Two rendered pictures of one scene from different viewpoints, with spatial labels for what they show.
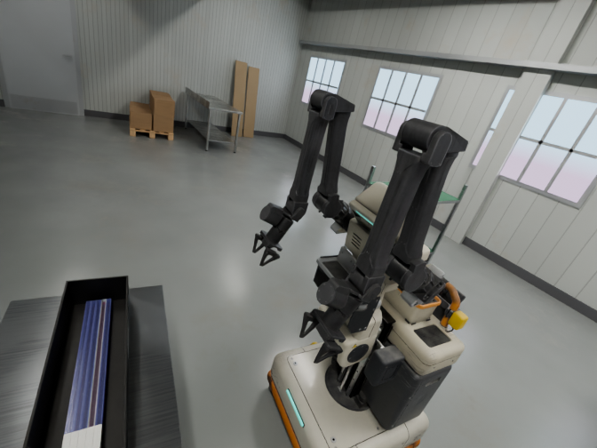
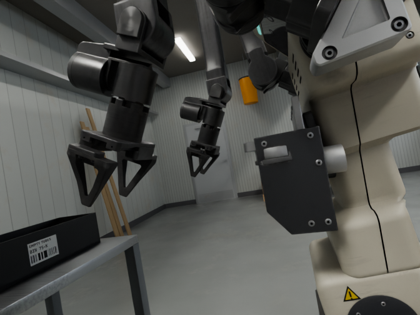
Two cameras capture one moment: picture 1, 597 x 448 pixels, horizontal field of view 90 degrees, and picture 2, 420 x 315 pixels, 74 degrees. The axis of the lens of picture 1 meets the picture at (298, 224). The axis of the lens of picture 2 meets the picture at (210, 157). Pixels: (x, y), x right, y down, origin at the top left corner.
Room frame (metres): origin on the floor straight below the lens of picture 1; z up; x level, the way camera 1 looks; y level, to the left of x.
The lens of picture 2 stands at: (0.44, -0.54, 1.02)
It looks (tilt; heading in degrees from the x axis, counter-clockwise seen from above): 1 degrees up; 49
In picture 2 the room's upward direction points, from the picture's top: 10 degrees counter-clockwise
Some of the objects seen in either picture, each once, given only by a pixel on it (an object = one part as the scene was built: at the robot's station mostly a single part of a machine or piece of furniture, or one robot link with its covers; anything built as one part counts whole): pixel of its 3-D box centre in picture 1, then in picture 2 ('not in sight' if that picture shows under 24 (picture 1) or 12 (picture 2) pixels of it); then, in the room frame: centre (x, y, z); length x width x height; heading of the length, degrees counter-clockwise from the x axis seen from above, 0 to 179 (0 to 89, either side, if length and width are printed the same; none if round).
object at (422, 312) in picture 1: (408, 296); not in sight; (1.16, -0.58, 0.87); 0.23 x 0.15 x 0.11; 33
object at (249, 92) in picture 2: not in sight; (249, 90); (5.98, 3.85, 2.64); 0.42 x 0.41 x 0.65; 128
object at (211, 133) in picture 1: (210, 118); not in sight; (6.33, 2.34, 0.45); 1.73 x 0.65 x 0.89; 38
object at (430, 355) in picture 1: (383, 340); not in sight; (1.14, -0.56, 0.59); 0.55 x 0.34 x 0.83; 33
